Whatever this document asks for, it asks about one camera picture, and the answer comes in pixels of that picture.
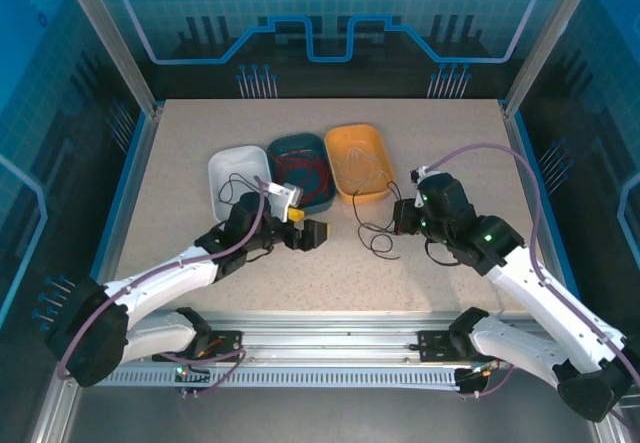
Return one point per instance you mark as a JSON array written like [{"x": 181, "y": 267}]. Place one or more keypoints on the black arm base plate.
[
  {"x": 432, "y": 345},
  {"x": 227, "y": 340}
]

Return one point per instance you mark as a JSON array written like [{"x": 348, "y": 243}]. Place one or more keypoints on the yellow plastic bin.
[{"x": 360, "y": 135}]

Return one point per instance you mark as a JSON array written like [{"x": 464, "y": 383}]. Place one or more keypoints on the dark teal plastic bin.
[{"x": 300, "y": 142}]

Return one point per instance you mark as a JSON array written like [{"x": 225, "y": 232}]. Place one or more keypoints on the white plastic bin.
[{"x": 235, "y": 163}]

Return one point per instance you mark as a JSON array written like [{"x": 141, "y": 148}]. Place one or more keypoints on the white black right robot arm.
[{"x": 550, "y": 308}]

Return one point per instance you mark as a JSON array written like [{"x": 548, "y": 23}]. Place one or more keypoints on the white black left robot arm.
[{"x": 165, "y": 278}]

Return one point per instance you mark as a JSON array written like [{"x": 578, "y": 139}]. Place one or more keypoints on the aluminium frame post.
[
  {"x": 111, "y": 38},
  {"x": 548, "y": 38}
]

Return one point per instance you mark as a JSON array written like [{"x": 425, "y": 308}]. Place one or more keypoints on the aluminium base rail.
[{"x": 325, "y": 333}]

